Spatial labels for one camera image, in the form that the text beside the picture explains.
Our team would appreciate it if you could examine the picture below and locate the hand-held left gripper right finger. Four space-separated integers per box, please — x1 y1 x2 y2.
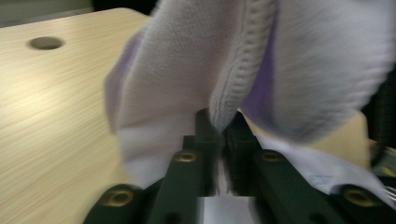
223 110 345 224

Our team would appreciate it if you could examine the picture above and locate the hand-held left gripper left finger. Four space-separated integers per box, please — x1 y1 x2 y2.
148 107 225 224

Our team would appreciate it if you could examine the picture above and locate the lavender towel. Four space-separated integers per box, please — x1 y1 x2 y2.
104 0 396 224

